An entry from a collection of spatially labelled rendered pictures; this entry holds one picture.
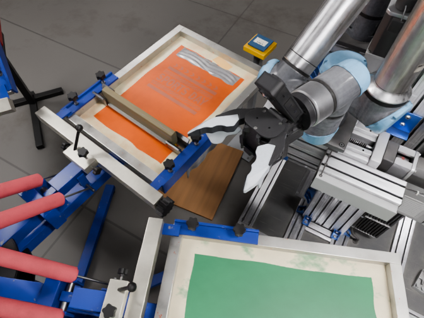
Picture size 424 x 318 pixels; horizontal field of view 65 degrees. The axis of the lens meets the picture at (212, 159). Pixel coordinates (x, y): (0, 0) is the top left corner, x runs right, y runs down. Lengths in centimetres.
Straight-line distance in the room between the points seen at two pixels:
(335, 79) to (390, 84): 29
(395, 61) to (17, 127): 274
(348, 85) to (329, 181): 54
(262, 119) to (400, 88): 45
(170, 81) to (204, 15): 212
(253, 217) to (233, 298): 94
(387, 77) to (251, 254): 71
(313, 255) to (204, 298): 41
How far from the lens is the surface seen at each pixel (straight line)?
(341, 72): 66
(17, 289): 128
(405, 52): 87
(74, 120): 156
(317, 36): 76
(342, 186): 115
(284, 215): 211
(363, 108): 98
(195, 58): 176
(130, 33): 358
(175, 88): 163
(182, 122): 149
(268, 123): 56
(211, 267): 120
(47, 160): 278
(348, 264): 129
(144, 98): 161
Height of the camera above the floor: 212
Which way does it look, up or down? 58 degrees down
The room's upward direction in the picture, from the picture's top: straight up
